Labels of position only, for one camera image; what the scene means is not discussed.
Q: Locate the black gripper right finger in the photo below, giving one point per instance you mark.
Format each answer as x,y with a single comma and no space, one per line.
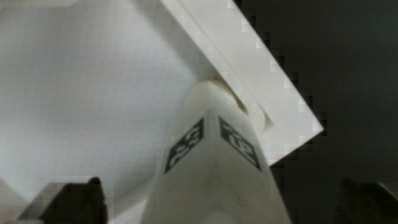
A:
366,203

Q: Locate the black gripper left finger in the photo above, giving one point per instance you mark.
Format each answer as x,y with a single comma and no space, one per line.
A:
68,204

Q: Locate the white desk top tray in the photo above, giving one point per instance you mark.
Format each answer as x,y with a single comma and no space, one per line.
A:
101,60

